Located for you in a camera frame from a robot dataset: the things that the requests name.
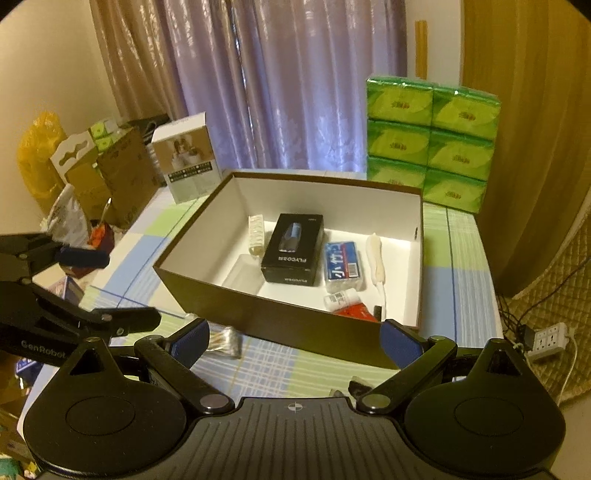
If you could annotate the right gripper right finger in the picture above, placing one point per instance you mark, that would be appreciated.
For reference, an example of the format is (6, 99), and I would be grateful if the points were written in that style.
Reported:
(420, 362)

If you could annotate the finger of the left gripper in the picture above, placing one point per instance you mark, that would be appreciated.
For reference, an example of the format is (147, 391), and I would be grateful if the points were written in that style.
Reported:
(69, 257)
(56, 315)

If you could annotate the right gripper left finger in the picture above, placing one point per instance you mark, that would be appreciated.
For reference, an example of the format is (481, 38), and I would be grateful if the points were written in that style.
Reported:
(171, 359)

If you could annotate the bag of cotton swabs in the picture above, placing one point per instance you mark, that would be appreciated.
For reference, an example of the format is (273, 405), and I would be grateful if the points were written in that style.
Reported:
(226, 342)

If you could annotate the red foil packet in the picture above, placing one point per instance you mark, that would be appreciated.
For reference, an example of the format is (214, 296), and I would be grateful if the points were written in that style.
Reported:
(357, 311)

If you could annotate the white pill bottle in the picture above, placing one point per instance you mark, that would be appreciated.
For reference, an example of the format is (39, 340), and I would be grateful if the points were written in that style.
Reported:
(342, 300)

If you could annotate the clear plastic cup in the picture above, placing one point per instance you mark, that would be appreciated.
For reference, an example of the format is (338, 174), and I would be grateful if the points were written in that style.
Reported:
(245, 276)

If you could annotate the blue floss pick box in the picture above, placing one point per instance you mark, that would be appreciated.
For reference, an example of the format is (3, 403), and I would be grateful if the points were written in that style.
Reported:
(342, 267)

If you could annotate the white electric toothbrush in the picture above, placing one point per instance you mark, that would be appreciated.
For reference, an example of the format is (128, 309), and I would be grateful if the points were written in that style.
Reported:
(377, 271)

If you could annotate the black shaver box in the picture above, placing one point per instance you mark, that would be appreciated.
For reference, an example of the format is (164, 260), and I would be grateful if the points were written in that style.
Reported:
(292, 254)

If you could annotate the dark brown hair scrunchie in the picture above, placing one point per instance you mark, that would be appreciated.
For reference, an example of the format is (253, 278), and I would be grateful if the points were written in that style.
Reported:
(357, 387)

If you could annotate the brown cardboard boxes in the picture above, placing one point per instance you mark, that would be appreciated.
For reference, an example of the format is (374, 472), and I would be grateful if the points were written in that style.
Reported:
(115, 184)

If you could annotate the yellow plastic bag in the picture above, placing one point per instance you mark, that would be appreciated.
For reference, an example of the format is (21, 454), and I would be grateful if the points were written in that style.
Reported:
(37, 145)

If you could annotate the brown cardboard storage box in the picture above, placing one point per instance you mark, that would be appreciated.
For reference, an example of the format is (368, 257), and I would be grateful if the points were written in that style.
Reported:
(200, 256)

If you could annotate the white power strip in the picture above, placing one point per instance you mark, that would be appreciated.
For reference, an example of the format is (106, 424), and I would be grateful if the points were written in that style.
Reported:
(550, 341)

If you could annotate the quilted tan chair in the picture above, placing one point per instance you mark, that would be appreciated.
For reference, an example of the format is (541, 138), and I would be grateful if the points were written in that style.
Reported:
(560, 295)

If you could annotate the white product box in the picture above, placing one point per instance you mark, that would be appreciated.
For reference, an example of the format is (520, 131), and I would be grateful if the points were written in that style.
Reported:
(186, 158)

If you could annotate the green tissue pack stack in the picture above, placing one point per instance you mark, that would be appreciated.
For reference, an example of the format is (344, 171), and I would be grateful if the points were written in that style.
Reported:
(436, 138)

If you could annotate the purple curtain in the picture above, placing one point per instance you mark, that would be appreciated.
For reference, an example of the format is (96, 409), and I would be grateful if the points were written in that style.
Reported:
(282, 83)

